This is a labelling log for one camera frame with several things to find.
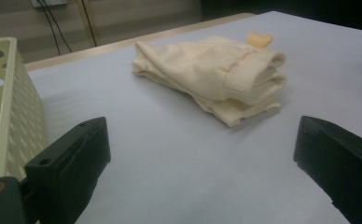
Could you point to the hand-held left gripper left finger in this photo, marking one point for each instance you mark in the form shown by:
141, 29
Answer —
67, 168

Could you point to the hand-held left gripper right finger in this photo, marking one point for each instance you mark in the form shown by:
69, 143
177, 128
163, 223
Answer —
341, 161

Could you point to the pale green perforated basket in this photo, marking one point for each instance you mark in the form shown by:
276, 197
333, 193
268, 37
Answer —
5, 124

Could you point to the cream pants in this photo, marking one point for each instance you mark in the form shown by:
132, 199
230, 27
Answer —
207, 71

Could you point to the white table cover sheet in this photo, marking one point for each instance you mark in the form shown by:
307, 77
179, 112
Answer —
182, 161

